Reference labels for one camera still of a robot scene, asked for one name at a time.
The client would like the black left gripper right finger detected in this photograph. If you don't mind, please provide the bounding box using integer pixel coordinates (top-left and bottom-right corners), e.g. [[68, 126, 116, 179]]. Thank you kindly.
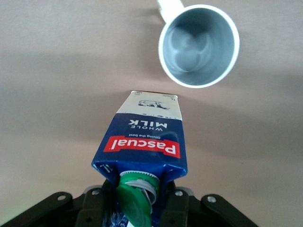
[[160, 181, 259, 227]]

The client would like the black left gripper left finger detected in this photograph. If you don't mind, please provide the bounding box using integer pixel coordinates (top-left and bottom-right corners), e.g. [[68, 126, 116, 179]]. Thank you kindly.
[[0, 182, 115, 227]]

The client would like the blue white milk carton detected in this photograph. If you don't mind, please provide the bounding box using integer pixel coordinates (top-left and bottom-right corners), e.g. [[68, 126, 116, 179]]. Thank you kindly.
[[91, 90, 188, 227]]

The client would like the white cup with handle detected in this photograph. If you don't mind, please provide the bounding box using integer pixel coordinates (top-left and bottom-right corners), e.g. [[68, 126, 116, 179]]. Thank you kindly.
[[156, 0, 241, 89]]

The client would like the brown table cloth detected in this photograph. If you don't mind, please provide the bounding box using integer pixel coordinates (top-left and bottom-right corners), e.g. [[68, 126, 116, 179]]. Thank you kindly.
[[0, 0, 303, 227]]

